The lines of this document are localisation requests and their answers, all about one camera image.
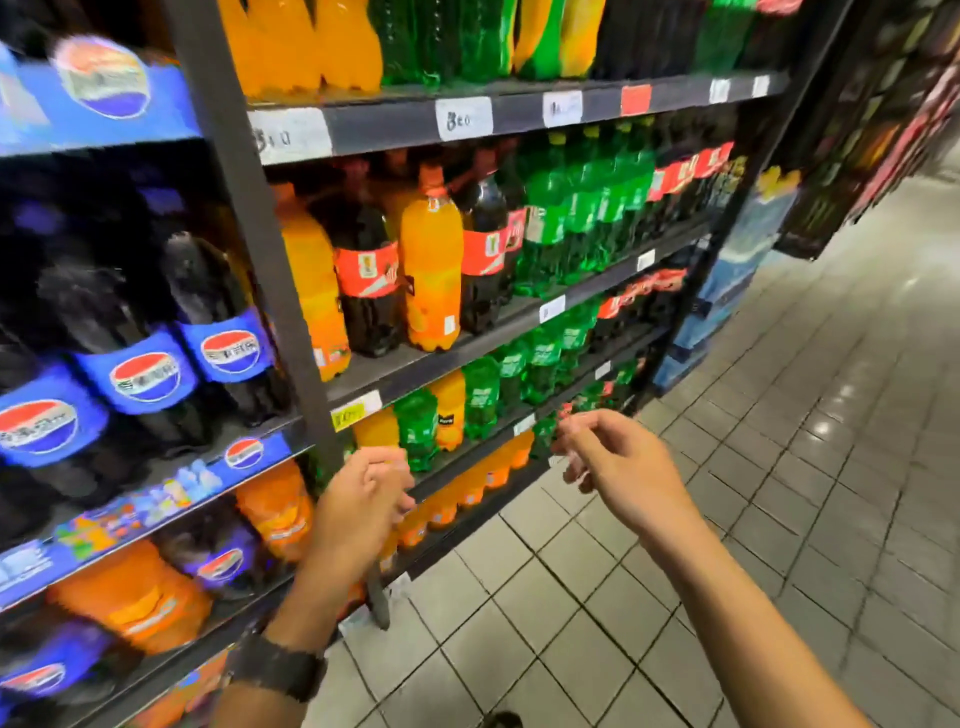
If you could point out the big orange soda bottle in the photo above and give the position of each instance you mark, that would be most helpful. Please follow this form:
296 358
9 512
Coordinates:
319 300
277 510
135 600
431 262

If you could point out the yellow price tag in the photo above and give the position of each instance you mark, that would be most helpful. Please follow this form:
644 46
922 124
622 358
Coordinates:
356 411

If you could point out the green-label green soda bottle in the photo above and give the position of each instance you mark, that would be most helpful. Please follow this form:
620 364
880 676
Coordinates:
541 360
416 431
622 375
544 435
514 367
592 394

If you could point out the black metal shelf rack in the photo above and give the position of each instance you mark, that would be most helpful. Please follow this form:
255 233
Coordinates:
229 150

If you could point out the small white price tag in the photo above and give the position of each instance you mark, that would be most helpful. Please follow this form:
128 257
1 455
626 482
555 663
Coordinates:
719 91
761 86
646 260

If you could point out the row of red-label cola bottles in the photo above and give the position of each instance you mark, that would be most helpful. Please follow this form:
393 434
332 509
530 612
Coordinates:
679 176

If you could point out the row of yellow-capped green bottles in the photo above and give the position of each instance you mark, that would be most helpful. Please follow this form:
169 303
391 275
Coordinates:
544 225

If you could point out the row of large cola bottles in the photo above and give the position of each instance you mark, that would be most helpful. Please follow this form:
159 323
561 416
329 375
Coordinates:
142 375

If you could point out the person's left hand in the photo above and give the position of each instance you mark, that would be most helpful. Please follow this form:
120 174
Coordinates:
360 517

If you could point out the person's black shoe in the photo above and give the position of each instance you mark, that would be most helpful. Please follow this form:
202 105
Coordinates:
501 721

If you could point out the slim blue shelf banner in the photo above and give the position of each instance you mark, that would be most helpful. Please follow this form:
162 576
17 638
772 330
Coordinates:
255 454

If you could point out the red price tag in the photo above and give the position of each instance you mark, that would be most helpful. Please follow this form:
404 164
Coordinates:
636 100

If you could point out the yellow-green soda bottle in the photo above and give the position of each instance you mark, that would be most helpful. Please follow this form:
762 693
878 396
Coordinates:
540 37

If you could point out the big blue-label cola bottle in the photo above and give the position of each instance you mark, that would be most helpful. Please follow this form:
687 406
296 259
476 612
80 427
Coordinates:
217 562
52 667

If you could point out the person's right hand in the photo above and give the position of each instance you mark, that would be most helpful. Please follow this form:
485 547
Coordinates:
630 472

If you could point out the blue printed shelf banner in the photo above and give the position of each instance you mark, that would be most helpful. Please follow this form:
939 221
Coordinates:
172 105

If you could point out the grey perforated-band wristwatch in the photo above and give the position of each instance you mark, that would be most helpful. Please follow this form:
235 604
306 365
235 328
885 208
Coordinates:
277 667

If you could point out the person's left forearm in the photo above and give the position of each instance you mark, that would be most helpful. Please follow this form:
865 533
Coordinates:
307 615

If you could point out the row of orange soda bottles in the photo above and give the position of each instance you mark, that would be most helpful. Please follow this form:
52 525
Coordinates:
442 506

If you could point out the person's right forearm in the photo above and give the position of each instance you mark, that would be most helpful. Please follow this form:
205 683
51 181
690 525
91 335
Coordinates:
742 645

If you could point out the blue-label orange soda bottle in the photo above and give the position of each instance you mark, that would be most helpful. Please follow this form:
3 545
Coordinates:
498 466
523 450
472 486

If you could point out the light green soda bottle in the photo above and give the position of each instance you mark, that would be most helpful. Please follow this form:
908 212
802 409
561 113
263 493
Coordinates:
481 397

